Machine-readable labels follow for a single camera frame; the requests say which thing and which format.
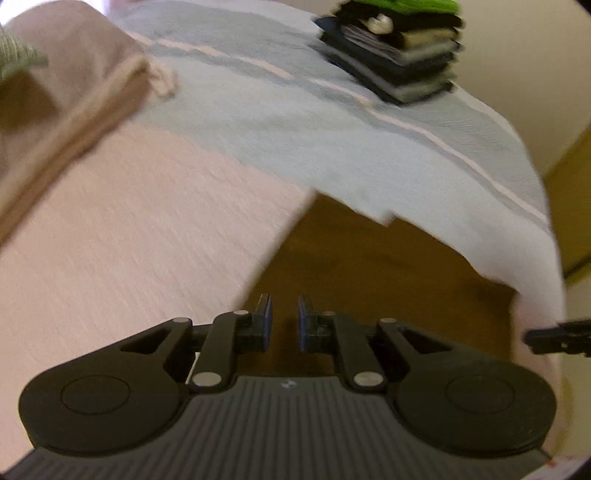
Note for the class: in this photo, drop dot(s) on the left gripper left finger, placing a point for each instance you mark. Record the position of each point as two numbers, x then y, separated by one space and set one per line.
204 356

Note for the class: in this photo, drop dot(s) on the green knitted cloth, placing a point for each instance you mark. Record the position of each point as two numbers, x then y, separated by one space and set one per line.
17 56

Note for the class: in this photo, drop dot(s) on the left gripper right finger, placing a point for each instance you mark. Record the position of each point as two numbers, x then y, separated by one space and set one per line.
367 358

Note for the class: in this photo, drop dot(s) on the beige folded cloth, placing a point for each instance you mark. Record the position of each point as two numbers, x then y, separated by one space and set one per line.
94 76

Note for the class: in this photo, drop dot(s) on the brown shirt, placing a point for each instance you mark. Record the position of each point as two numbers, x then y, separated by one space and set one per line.
350 264

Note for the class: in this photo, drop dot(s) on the stack of folded clothes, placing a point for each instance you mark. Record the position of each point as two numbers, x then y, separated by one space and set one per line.
403 51

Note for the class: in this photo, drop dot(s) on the grey pink striped blanket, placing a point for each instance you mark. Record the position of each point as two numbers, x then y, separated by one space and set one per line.
174 212

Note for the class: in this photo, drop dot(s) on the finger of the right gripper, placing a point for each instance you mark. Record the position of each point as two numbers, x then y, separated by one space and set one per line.
570 338

